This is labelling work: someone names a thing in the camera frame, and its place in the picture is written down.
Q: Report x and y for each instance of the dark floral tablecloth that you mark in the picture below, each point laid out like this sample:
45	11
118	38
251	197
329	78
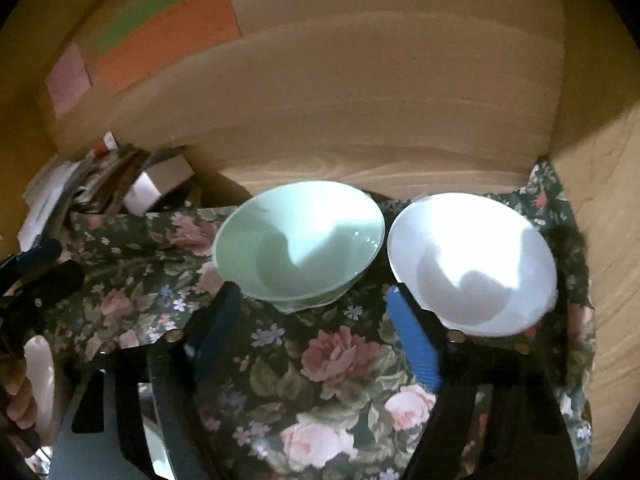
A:
310	395

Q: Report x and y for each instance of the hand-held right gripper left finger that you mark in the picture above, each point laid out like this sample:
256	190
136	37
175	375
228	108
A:
220	320

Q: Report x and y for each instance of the pink paper note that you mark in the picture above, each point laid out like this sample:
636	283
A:
67	80

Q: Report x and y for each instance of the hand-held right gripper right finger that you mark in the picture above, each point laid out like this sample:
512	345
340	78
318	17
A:
415	345

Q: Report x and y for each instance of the light green bowl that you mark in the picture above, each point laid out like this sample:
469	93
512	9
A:
280	230

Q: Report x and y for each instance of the large white plate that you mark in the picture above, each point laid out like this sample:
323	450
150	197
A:
42	375

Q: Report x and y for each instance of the small white brown box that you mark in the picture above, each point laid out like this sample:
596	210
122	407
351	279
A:
145	190

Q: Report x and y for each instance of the green paper note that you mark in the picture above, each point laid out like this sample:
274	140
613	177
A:
130	17

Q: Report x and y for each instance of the stack of white papers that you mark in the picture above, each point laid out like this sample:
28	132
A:
50	185

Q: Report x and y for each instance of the orange paper note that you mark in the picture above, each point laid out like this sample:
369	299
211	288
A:
165	40

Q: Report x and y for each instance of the person's left hand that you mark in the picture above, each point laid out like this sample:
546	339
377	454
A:
20	400

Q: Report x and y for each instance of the white bowl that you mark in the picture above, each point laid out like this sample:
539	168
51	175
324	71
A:
450	240

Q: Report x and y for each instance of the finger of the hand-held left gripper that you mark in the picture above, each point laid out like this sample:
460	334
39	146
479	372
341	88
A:
50	285
40	255

